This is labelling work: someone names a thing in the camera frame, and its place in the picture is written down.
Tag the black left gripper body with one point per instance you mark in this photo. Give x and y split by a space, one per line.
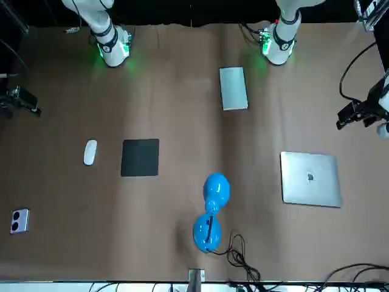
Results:
370 103

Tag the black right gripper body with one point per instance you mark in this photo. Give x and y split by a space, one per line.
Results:
9 102

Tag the white computer mouse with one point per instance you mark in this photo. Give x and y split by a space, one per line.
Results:
90 152

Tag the grey laptop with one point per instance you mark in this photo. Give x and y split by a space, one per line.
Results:
304 188

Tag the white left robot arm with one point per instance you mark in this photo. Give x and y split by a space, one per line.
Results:
281 50

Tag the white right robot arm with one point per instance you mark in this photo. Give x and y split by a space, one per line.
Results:
114 53

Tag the black mouse pad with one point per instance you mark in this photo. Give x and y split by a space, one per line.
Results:
139 158

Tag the blue desk lamp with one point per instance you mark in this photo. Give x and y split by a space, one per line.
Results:
216 188

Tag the lilac box with two sockets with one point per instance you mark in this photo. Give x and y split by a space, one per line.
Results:
25 221

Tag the silver metal bracket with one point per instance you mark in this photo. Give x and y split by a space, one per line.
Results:
369 12

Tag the silver metal post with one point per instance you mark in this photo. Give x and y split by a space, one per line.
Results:
196 280

